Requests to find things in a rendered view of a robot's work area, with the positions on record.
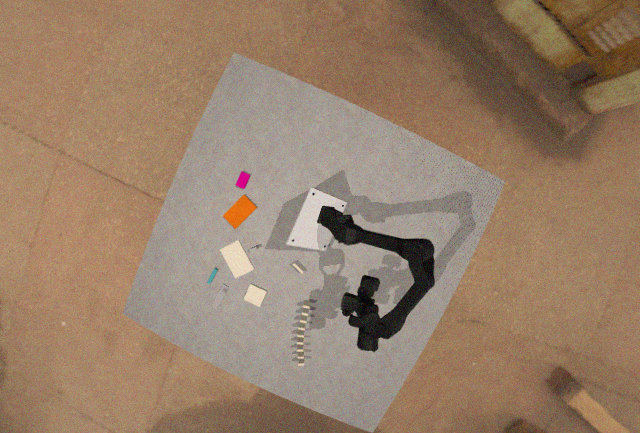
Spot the magenta rectangular block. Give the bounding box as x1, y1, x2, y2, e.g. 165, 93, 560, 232
236, 171, 250, 189

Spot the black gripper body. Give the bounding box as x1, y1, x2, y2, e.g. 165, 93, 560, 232
348, 275, 380, 328

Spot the teal rectangular block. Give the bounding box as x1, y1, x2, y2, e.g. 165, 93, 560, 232
207, 268, 218, 284

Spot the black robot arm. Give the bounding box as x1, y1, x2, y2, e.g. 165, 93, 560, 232
317, 206, 435, 352

